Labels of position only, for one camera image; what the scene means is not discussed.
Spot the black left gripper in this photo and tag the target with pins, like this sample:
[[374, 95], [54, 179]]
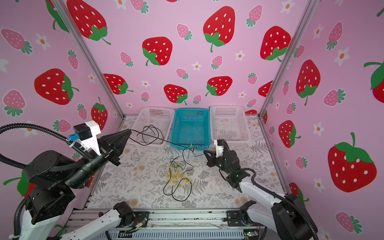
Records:
[[108, 145]]

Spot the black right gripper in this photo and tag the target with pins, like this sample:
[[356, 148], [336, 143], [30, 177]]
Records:
[[211, 159]]

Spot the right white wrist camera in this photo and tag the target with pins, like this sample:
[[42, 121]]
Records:
[[220, 147]]

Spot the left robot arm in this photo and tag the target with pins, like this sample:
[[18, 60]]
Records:
[[56, 176]]

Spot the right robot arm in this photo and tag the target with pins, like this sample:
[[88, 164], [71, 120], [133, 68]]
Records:
[[270, 204]]

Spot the white plastic basket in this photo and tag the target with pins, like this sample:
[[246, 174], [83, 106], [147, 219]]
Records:
[[152, 127], [229, 123]]

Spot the left white plastic basket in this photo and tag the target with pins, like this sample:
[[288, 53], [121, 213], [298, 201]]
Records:
[[152, 127]]

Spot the right white plastic basket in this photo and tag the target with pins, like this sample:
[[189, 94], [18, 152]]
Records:
[[229, 123]]

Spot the teal plastic basket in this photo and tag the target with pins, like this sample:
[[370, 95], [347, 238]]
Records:
[[191, 129]]

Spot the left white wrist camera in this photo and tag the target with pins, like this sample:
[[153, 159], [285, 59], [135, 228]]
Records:
[[86, 134]]

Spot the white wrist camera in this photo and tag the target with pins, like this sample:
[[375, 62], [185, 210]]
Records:
[[220, 147], [86, 134]]

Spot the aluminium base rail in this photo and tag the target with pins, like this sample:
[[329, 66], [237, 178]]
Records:
[[158, 224]]

